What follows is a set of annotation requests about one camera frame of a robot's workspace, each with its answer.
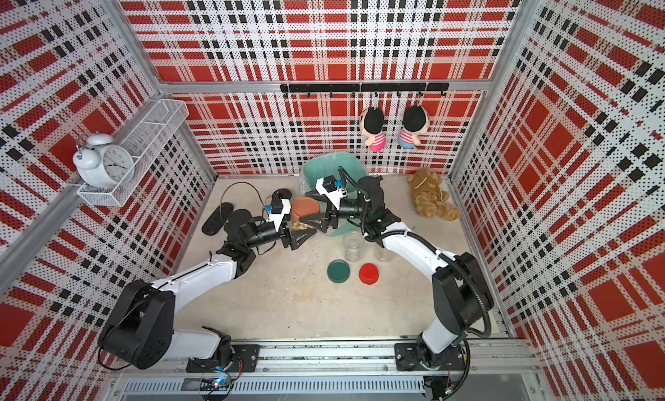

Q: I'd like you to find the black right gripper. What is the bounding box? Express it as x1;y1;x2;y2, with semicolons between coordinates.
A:
302;188;372;233

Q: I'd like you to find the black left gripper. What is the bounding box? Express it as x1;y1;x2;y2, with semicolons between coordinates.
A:
245;203;315;250

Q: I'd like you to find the orange lid peanut jar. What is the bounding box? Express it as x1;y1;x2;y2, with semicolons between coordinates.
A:
290;197;320;230

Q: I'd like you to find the green lid peanut jar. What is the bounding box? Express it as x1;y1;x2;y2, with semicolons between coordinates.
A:
343;230;365;262

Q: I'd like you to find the dark green jar lid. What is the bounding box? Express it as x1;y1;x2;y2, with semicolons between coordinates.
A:
327;260;351;284

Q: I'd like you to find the red jar lid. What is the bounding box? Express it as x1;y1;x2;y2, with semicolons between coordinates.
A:
358;263;379;285

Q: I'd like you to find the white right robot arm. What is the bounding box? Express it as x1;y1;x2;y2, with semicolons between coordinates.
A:
301;168;495;370

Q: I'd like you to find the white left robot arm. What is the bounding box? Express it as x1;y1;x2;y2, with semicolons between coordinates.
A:
98;209;317;373

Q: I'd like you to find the white round device black top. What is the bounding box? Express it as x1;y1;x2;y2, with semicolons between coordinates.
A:
272;188;293;201

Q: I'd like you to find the green plastic trash bin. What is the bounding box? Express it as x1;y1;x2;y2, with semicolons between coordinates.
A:
302;152;371;238

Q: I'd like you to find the clear plastic bin liner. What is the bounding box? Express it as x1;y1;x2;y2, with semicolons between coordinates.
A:
298;150;372;236

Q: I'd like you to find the pink striped hanging doll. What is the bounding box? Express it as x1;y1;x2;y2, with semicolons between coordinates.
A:
360;107;386;153

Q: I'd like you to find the tan teddy bear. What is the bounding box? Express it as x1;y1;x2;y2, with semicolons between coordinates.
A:
407;168;461;221

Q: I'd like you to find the blue striped hanging doll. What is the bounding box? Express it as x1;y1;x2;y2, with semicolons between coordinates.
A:
398;106;429;150

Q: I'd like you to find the white twin-bell alarm clock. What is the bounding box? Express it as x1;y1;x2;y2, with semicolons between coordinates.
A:
73;132;135;189

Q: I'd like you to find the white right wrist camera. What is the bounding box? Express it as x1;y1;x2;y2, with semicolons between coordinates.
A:
315;176;348;210

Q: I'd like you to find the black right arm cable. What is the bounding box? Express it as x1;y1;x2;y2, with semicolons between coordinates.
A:
337;165;494;340

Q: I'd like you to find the black wall hook rail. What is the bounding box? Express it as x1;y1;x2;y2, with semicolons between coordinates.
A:
280;82;450;97

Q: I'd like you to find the green circuit board with wires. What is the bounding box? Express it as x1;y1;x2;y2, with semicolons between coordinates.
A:
199;369;242;401

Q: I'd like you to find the white wire mesh shelf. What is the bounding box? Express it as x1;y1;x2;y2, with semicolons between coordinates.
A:
77;99;189;207

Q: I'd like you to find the metal base rail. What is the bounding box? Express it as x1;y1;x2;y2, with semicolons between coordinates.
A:
103;336;549;400

